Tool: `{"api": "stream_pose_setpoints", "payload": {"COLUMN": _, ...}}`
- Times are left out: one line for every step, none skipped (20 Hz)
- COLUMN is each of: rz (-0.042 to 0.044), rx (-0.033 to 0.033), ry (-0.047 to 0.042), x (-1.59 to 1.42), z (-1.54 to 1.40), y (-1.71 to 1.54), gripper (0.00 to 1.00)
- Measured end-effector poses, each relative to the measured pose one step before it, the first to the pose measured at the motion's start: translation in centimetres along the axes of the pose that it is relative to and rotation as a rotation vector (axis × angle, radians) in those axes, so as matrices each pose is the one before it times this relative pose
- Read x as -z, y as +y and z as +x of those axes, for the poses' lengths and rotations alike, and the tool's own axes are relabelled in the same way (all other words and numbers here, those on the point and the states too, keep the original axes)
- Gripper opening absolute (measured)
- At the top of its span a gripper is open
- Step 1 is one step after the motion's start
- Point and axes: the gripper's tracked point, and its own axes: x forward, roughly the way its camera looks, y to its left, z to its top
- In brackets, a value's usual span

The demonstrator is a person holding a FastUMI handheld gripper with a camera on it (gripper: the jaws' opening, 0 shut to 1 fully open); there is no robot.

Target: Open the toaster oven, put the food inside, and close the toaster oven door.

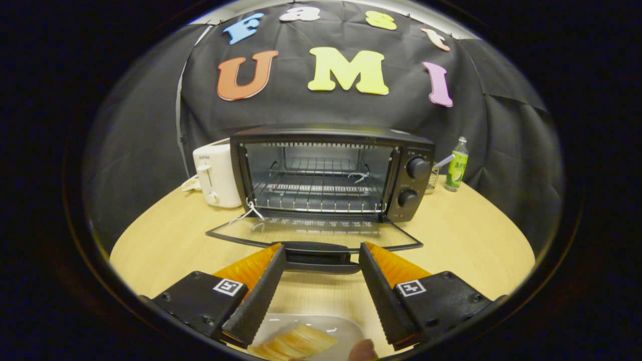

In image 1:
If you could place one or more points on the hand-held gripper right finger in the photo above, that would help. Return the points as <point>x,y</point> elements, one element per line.
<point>386,301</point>

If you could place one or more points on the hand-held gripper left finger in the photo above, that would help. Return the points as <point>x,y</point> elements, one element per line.
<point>253,303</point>

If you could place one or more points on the ridged yellow bread roll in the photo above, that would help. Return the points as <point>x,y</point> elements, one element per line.
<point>296,343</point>

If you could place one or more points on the black toaster oven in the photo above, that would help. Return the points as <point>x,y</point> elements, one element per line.
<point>326,134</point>

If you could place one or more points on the white pop-up toaster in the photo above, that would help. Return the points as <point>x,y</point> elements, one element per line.
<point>220,175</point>

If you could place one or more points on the white plate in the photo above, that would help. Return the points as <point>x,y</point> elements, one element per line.
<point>346,331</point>

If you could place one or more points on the green label drink bottle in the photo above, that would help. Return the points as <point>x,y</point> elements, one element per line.
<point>456,170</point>

